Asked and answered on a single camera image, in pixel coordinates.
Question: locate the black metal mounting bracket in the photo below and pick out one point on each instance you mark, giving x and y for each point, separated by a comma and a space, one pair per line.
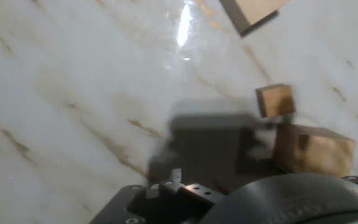
197, 194

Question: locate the medium wooden block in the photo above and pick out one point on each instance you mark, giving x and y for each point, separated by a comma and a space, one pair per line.
253, 9

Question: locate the large wooden block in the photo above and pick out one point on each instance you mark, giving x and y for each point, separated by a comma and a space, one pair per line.
319, 152

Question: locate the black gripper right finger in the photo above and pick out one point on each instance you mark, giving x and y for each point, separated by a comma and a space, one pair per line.
253, 149

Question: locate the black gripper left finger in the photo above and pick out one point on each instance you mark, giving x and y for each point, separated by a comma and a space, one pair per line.
204, 146

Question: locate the small wooden cube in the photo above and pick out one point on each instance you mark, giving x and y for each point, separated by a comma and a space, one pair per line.
277, 101

